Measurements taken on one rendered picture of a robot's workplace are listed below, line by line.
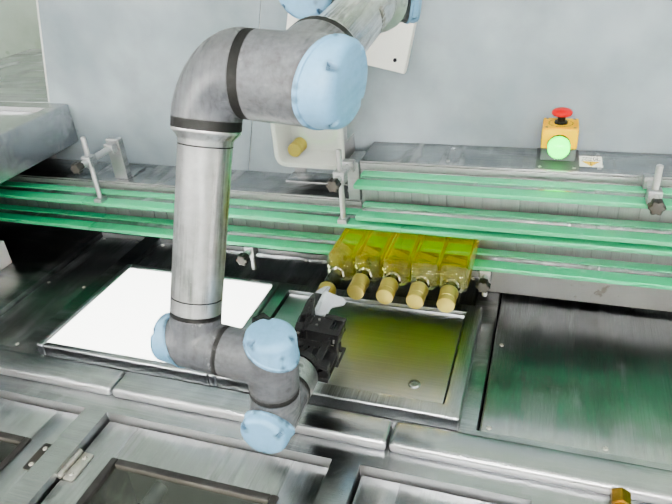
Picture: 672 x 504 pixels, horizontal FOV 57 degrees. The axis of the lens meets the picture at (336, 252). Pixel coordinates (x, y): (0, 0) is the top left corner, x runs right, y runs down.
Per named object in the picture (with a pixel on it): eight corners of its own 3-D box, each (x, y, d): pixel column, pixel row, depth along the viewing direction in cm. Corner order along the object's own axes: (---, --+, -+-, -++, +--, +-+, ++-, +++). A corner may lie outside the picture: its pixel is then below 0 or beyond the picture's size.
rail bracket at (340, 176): (346, 207, 143) (329, 232, 133) (341, 137, 134) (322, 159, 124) (359, 208, 142) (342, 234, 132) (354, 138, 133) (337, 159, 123)
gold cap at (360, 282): (353, 287, 124) (347, 299, 121) (351, 272, 122) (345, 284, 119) (370, 288, 123) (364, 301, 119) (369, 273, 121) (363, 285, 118)
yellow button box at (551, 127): (540, 147, 135) (539, 160, 129) (544, 114, 132) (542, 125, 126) (575, 149, 133) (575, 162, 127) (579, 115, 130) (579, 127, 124)
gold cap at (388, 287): (381, 291, 122) (375, 303, 119) (380, 275, 121) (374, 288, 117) (398, 293, 121) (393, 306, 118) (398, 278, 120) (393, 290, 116)
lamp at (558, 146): (546, 155, 128) (545, 160, 126) (548, 134, 126) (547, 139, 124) (569, 156, 127) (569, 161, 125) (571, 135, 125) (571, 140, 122)
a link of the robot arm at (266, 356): (210, 337, 85) (217, 396, 91) (286, 355, 82) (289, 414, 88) (235, 305, 91) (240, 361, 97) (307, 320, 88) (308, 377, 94)
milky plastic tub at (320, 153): (289, 153, 155) (275, 166, 148) (278, 62, 144) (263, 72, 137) (355, 156, 150) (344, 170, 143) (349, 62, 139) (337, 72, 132)
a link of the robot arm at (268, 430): (285, 423, 86) (287, 464, 91) (311, 371, 95) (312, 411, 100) (233, 411, 88) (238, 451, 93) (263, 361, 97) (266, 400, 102)
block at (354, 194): (354, 187, 147) (345, 200, 142) (352, 149, 143) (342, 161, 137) (369, 188, 146) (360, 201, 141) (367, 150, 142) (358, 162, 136)
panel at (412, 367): (130, 273, 162) (39, 355, 134) (127, 263, 161) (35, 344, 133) (482, 317, 135) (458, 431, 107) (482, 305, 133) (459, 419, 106)
